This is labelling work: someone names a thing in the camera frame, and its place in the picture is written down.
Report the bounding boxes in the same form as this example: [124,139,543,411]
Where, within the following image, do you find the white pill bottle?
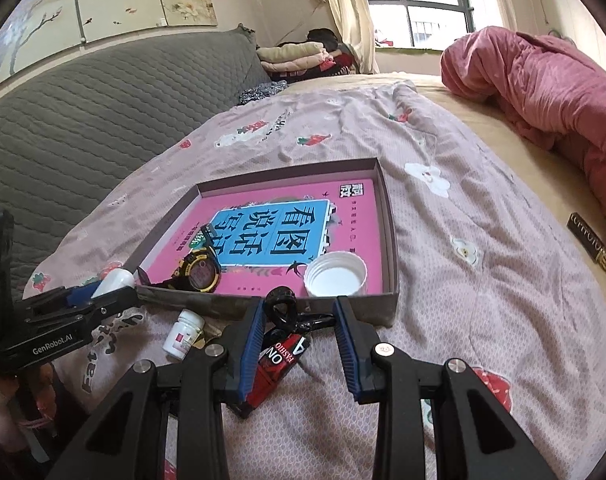
[163,309,205,361]

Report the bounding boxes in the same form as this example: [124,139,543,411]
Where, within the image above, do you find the pink strawberry printed blanket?
[20,80,606,480]

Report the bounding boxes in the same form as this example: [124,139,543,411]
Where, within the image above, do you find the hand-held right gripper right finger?
[334,296,558,480]

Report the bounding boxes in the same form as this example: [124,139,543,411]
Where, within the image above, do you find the floral wall painting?
[0,0,218,93]

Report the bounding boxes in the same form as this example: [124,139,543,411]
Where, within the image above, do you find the black garment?
[307,28,341,47]

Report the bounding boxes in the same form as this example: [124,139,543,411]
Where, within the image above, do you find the black carabiner clip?
[264,286,336,333]

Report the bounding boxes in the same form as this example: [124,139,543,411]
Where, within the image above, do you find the red and black marker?
[228,332,311,418]

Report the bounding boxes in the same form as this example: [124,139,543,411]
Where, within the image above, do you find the pink book with blue title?
[140,186,384,295]

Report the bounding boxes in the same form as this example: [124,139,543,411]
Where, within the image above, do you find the black and yellow digital watch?
[137,225,224,295]

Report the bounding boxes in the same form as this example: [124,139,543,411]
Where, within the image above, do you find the red patterned garment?
[323,45,358,78]

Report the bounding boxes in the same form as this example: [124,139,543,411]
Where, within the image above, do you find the dark patterned cloth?
[239,80,288,106]

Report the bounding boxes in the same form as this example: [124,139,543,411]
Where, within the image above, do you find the person's left hand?
[30,365,60,417]

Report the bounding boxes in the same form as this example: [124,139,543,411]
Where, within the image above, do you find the white plastic lid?
[304,251,368,297]

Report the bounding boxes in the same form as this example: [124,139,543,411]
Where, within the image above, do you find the grey quilted headboard cover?
[0,24,274,301]

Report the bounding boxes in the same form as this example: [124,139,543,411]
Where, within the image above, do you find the pink quilt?
[440,26,606,261]

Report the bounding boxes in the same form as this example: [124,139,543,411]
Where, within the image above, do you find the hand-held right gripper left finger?
[48,299,268,480]

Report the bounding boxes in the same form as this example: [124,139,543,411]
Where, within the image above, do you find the beige bed sheet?
[283,72,606,281]

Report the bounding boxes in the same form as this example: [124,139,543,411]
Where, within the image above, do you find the shallow grey cardboard box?
[124,157,400,328]

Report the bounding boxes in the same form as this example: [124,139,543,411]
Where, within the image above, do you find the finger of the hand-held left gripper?
[77,286,140,329]
[64,282,106,309]

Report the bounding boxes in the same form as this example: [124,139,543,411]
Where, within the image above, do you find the white earbuds case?
[92,268,135,298]

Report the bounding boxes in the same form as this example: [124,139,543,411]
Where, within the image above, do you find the window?
[355,0,508,51]

